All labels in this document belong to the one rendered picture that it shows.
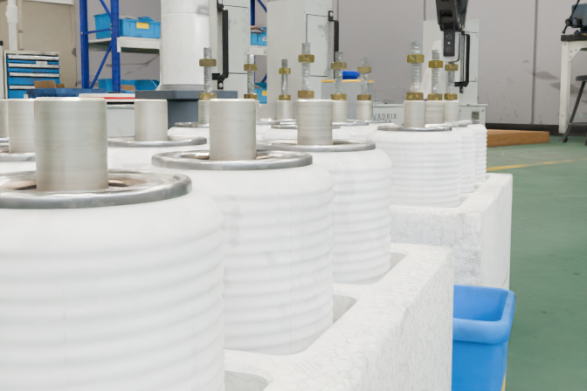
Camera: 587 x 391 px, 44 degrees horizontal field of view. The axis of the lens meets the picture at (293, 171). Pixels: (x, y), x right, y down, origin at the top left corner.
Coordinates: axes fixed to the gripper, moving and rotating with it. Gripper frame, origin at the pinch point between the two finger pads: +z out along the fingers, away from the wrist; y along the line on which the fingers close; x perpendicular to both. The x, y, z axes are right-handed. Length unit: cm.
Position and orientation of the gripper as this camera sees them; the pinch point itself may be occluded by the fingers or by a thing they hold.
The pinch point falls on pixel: (451, 46)
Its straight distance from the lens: 98.4
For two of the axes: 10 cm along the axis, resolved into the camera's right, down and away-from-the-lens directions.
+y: 3.7, -0.9, 9.3
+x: -9.3, -0.4, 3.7
